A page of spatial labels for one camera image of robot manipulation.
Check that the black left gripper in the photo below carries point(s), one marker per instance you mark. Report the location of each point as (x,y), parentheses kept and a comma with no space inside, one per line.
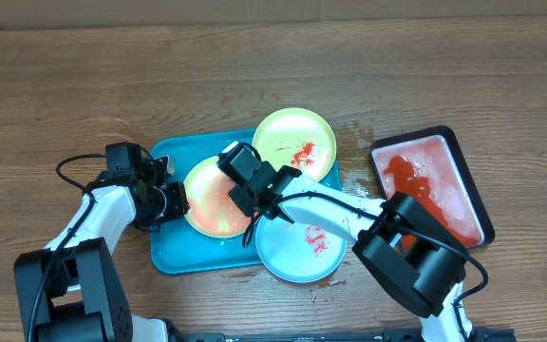
(179,208)

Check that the yellow plate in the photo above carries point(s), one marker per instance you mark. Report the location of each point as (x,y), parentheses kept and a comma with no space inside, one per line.
(299,138)
(212,211)

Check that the light blue plate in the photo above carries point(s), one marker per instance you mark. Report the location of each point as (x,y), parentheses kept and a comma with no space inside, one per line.
(298,253)

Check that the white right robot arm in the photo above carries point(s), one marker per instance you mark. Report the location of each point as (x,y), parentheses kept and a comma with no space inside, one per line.
(407,251)

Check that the teal plastic tray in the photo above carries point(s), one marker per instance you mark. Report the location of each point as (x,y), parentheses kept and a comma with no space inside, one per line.
(178,248)

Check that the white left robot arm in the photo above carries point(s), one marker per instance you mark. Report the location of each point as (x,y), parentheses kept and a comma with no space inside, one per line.
(70,289)

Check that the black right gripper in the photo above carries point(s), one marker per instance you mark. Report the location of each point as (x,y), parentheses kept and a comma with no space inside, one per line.
(240,197)

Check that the black tray with red water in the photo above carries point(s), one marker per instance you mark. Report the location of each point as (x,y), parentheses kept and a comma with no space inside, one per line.
(429,166)

